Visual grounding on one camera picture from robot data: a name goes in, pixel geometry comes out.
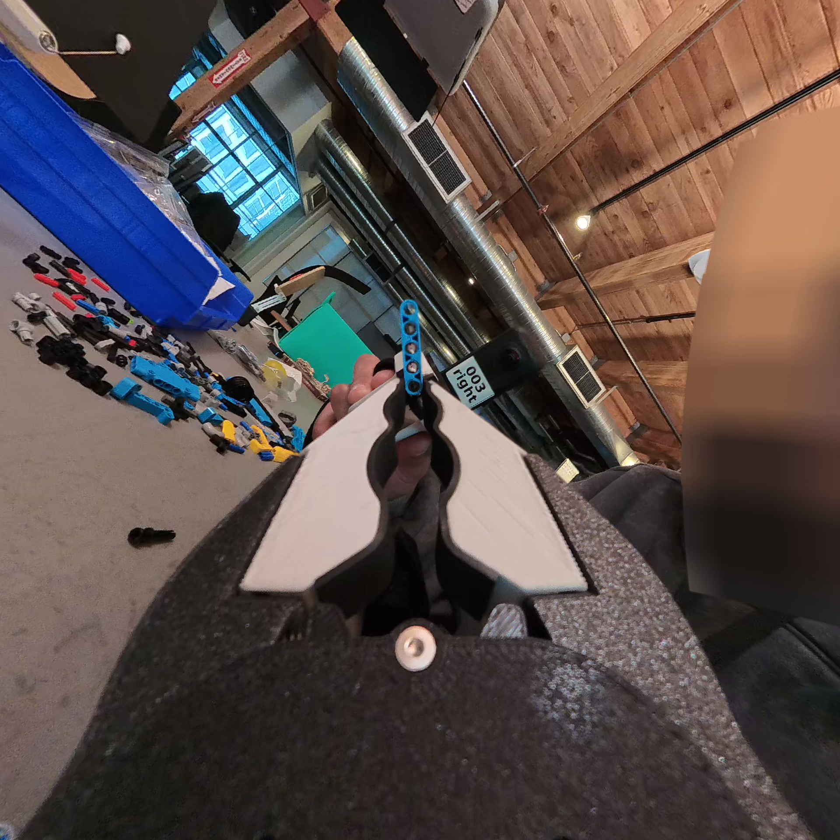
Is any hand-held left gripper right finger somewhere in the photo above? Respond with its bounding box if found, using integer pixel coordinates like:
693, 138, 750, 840
424, 381, 588, 637

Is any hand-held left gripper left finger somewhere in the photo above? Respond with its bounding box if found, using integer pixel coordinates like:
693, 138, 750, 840
239, 376, 404, 596

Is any blue five-hole beam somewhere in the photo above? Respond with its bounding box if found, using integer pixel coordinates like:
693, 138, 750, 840
398, 299, 429, 399

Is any pile of small building pieces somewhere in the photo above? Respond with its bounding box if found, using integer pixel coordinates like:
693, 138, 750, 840
9, 245, 311, 464

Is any grey desk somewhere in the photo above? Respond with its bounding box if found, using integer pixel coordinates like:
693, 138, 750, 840
0, 190, 358, 836

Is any white desk lamp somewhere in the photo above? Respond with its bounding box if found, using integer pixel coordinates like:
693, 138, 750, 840
0, 0, 133, 61

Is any person's right hand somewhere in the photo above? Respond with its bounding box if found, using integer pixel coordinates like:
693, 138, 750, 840
311, 353, 435, 504

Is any green plastic crate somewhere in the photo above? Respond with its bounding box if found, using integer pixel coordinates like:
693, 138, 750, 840
278, 291, 376, 389

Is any white ventilation grille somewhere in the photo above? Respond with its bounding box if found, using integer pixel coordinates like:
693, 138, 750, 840
401, 112, 474, 205
557, 346, 606, 407

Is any yellow and white packet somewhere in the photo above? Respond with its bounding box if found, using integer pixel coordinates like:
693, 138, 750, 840
260, 357, 305, 403

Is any clear bag of parts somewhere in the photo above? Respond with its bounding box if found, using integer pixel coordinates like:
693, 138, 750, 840
208, 327, 267, 370

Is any black office chair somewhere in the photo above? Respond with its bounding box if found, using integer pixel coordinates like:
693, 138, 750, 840
185, 189, 243, 265

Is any paned window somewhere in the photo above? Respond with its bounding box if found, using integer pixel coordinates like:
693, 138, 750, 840
168, 66, 298, 242

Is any person's grey hoodie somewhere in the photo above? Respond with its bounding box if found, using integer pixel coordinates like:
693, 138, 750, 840
682, 587, 840, 840

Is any clear plastic bags bundle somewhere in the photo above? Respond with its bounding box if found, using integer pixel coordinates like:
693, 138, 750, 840
84, 120, 193, 219

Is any blue plastic bin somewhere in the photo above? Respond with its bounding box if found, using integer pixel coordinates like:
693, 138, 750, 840
0, 42, 255, 331

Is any grey hanging unit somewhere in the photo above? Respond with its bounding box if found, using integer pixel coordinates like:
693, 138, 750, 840
383, 0, 507, 97

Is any black partition panel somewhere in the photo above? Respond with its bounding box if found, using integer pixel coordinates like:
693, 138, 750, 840
38, 0, 232, 153

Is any large metal ventilation duct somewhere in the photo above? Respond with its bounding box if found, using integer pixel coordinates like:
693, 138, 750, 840
336, 36, 639, 468

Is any slim metal duct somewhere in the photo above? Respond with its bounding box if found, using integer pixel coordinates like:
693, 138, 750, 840
313, 121, 475, 370

